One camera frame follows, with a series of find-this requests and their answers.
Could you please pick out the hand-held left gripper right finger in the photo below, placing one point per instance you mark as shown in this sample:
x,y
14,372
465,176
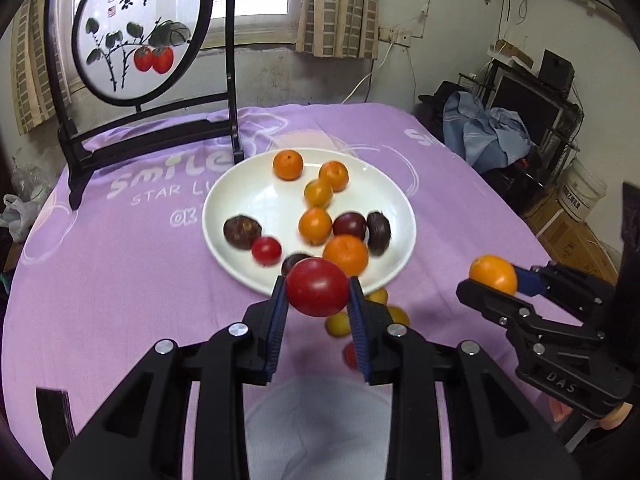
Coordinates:
x,y
361,332

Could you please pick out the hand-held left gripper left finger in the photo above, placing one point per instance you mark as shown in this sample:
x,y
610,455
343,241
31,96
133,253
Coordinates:
x,y
276,332

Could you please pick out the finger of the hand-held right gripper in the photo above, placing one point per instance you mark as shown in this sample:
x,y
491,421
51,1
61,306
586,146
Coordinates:
x,y
530,281
500,305

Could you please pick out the small smooth orange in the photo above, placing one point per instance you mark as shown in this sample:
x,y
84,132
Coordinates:
x,y
318,193
315,226
493,274

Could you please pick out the red cherry tomato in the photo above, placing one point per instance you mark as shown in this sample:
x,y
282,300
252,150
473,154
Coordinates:
x,y
265,250
317,286
350,355

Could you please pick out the wrinkled brown passion fruit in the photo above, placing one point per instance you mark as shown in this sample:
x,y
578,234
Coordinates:
x,y
291,262
378,231
242,231

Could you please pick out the orange mandarin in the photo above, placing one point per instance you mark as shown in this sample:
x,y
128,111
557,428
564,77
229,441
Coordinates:
x,y
288,165
345,255
333,175

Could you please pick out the dark red plum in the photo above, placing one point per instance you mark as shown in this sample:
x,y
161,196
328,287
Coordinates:
x,y
350,224

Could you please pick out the white round plate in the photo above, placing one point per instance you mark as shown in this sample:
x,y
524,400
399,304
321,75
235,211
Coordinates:
x,y
240,185

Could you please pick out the person's right hand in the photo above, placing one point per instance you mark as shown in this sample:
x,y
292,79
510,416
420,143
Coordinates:
x,y
617,416

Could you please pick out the greenish yellow mandarin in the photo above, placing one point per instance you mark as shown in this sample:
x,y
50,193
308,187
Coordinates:
x,y
337,324

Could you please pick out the small yellow-green kumquat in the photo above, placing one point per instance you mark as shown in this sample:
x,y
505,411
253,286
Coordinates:
x,y
398,316
377,296

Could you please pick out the cardboard box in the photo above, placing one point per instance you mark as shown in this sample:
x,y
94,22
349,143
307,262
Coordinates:
x,y
572,245

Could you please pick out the white plastic bucket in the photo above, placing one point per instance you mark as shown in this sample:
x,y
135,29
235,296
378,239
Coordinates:
x,y
582,187

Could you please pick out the purple printed tablecloth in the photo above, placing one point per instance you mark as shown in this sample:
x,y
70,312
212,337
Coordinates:
x,y
125,285

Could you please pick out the blue clothes pile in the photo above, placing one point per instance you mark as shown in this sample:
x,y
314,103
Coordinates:
x,y
485,127

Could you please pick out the black monitor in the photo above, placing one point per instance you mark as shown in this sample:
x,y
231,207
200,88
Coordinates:
x,y
525,105

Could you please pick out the black hat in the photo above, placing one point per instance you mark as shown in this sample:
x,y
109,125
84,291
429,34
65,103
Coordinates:
x,y
436,97

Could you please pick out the black speaker box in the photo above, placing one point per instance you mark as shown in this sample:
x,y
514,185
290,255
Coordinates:
x,y
557,69

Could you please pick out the white plastic bag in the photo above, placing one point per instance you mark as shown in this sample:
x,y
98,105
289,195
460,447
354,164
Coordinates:
x,y
17,212

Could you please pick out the beige checked curtain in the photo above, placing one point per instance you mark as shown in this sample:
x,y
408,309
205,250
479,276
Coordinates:
x,y
35,70
337,10

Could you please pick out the round painted screen black stand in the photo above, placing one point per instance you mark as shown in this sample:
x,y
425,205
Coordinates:
x,y
135,25

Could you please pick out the white wall socket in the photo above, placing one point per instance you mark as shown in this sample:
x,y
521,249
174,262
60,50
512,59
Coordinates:
x,y
395,36

